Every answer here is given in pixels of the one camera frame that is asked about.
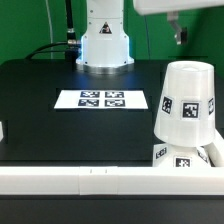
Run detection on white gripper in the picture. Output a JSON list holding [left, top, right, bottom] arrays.
[[133, 0, 224, 45]]

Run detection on white lamp shade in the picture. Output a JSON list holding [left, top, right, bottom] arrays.
[[154, 61, 215, 147]]

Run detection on white lamp base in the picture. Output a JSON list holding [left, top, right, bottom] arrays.
[[153, 143, 211, 168]]

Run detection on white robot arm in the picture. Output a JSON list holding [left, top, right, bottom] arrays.
[[76, 0, 224, 74]]

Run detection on white marker sheet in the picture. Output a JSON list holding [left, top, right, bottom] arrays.
[[54, 90, 148, 110]]

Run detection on white right fence bar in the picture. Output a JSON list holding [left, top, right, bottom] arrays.
[[205, 130, 224, 167]]

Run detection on white fence bar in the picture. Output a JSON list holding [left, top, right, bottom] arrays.
[[0, 167, 224, 195], [0, 121, 4, 142], [205, 130, 224, 167]]

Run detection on white front fence bar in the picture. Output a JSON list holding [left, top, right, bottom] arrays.
[[0, 167, 224, 195]]

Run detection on white left fence bar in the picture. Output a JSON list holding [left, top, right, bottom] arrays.
[[0, 121, 4, 142]]

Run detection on black vertical cable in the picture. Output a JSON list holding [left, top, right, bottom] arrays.
[[64, 0, 76, 43]]

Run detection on thin white cable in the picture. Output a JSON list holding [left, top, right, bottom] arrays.
[[45, 0, 55, 60]]

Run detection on black thick cable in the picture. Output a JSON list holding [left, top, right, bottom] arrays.
[[24, 39, 82, 60]]

